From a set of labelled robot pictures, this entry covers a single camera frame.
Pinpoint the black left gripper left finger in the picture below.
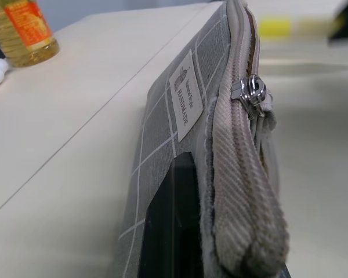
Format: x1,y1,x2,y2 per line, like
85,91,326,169
138,151,203,278

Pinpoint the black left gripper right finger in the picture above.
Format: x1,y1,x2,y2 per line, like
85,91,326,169
279,258,293,278

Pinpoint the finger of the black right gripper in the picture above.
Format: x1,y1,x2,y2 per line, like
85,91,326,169
326,0,348,47

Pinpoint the yellow highlighter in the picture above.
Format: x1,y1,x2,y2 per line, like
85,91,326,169
259,14,346,39

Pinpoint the grey grid fabric pouch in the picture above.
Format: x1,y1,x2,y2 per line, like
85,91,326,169
118,0,293,278

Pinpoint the yellow cooking oil bottle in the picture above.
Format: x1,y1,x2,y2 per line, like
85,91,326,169
0,0,60,68

